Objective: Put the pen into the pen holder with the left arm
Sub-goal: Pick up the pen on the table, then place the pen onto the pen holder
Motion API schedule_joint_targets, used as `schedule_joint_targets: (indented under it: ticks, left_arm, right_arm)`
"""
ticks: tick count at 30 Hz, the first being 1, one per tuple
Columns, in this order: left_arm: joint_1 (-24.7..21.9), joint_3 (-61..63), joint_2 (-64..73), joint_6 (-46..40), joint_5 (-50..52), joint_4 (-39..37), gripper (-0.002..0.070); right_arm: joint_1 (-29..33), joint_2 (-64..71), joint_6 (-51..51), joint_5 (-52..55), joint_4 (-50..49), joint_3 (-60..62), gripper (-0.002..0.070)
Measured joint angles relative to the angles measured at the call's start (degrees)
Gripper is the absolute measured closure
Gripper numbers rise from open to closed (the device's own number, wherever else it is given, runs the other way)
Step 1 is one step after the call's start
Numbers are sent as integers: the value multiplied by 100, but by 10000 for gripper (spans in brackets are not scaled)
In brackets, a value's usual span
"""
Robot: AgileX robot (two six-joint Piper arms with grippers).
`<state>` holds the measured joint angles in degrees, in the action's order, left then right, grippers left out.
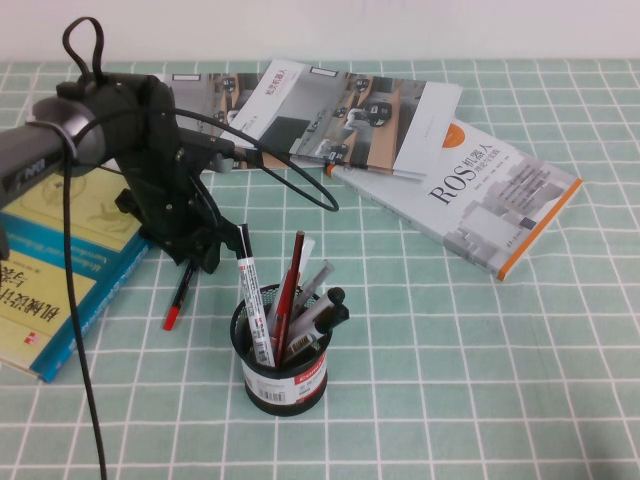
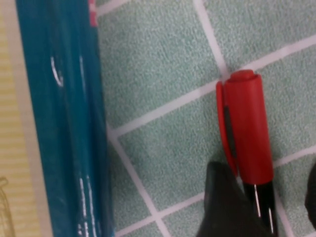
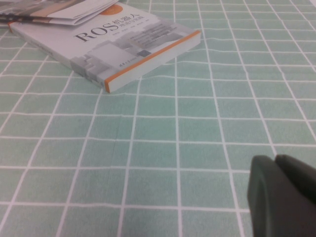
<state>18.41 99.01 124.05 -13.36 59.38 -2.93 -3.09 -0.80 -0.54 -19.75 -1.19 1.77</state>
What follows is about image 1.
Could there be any white black-capped paint marker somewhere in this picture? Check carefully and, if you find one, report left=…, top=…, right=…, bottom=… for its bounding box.
left=234, top=223, right=277, bottom=369

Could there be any black mesh pen holder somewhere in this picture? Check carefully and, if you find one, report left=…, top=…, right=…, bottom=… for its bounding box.
left=229, top=283, right=329, bottom=417

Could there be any green white checkered tablecloth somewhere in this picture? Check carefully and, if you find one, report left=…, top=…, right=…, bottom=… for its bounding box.
left=0, top=59, right=640, bottom=480

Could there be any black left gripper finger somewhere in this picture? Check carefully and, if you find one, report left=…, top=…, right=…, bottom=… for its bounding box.
left=198, top=238, right=222, bottom=275
left=169, top=242, right=200, bottom=267

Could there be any red capped black marker pen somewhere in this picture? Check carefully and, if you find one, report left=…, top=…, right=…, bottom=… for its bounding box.
left=162, top=264, right=197, bottom=332

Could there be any white office photo brochure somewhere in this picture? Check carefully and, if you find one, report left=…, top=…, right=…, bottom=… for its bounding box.
left=154, top=72, right=296, bottom=174
left=227, top=59, right=464, bottom=181

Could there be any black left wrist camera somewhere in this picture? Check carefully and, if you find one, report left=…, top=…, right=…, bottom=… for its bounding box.
left=177, top=128, right=246, bottom=174

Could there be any thin black camera cable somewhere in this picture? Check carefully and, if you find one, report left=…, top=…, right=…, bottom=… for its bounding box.
left=169, top=107, right=341, bottom=214

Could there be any yellow teal hardcover book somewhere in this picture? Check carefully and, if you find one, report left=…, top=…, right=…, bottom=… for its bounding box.
left=0, top=164, right=154, bottom=385

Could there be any black capped whiteboard marker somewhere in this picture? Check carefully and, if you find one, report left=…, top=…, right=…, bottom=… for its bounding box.
left=287, top=287, right=346, bottom=346
left=299, top=304, right=350, bottom=351

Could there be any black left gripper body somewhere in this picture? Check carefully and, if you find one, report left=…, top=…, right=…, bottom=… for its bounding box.
left=57, top=72, right=241, bottom=254

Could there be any white orange ROS book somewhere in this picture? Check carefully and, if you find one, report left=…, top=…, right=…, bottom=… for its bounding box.
left=324, top=118, right=584, bottom=284

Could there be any dark red striped pencil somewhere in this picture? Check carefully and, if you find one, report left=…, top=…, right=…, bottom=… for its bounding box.
left=274, top=229, right=306, bottom=369

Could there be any white cable tie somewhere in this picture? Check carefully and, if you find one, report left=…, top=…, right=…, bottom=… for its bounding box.
left=24, top=118, right=79, bottom=164

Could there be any clear transparent pen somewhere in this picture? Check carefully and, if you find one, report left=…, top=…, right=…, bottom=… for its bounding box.
left=294, top=259, right=334, bottom=321

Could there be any red gel pen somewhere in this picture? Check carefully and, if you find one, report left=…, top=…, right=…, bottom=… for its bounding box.
left=269, top=268, right=300, bottom=351

